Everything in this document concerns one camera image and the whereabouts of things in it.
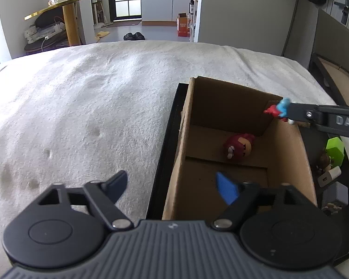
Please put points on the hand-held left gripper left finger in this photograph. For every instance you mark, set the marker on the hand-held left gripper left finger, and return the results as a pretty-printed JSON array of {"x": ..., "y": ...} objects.
[{"x": 119, "y": 181}]

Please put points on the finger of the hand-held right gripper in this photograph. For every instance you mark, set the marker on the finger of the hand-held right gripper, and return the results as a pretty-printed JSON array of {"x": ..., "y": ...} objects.
[{"x": 299, "y": 111}]

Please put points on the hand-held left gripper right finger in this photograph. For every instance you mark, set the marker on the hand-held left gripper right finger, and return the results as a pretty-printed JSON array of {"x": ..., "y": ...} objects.
[{"x": 225, "y": 186}]

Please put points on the blue and red figurine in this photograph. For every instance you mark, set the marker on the blue and red figurine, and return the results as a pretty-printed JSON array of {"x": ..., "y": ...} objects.
[{"x": 280, "y": 107}]

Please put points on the green toy trash can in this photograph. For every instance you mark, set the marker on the green toy trash can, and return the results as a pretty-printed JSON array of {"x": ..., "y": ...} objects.
[{"x": 335, "y": 151}]

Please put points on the red round figurine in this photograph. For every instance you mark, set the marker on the red round figurine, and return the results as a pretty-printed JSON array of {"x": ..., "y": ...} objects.
[{"x": 239, "y": 146}]

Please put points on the brown small figurine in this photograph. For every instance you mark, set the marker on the brown small figurine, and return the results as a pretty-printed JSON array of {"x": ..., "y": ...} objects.
[{"x": 325, "y": 161}]

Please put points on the white wall charger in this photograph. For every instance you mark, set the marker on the white wall charger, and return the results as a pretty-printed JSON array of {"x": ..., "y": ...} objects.
[{"x": 329, "y": 177}]

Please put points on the brown cardboard box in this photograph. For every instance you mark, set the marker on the brown cardboard box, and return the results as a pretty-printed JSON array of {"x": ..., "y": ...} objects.
[{"x": 238, "y": 113}]

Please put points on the black tray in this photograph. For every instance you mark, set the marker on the black tray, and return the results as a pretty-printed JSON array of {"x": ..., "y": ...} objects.
[{"x": 165, "y": 139}]

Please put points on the grey cube charger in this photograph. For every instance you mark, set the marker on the grey cube charger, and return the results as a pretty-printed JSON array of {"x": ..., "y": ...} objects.
[{"x": 336, "y": 194}]

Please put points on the tiny dark figurine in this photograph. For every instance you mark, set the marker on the tiny dark figurine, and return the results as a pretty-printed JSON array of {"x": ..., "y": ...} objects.
[{"x": 333, "y": 209}]

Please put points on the black framed board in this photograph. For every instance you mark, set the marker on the black framed board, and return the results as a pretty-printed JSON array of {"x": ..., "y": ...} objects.
[{"x": 337, "y": 75}]

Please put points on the grey upholstered panel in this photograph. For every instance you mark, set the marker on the grey upholstered panel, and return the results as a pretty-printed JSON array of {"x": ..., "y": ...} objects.
[{"x": 333, "y": 40}]

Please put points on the orange cardboard box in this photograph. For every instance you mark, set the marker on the orange cardboard box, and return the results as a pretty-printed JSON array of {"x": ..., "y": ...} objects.
[{"x": 182, "y": 24}]

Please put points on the black slipper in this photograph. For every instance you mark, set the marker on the black slipper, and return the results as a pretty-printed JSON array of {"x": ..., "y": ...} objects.
[
  {"x": 139, "y": 36},
  {"x": 129, "y": 36}
]

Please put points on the yellow slipper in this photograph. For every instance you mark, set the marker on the yellow slipper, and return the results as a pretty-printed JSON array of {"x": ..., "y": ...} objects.
[{"x": 101, "y": 33}]

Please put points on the dark bottle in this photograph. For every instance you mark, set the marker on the dark bottle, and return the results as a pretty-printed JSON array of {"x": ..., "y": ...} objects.
[{"x": 192, "y": 5}]

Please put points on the brown doormat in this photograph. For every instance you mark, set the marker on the brown doormat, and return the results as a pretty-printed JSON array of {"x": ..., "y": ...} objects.
[{"x": 125, "y": 23}]

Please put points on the white power strip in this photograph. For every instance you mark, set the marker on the white power strip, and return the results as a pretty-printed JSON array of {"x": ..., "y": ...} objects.
[{"x": 43, "y": 32}]

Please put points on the gold round table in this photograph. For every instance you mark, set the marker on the gold round table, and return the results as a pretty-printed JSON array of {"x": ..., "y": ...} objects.
[{"x": 68, "y": 20}]

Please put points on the white cabinet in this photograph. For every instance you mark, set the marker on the white cabinet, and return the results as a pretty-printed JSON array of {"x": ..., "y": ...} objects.
[{"x": 160, "y": 3}]

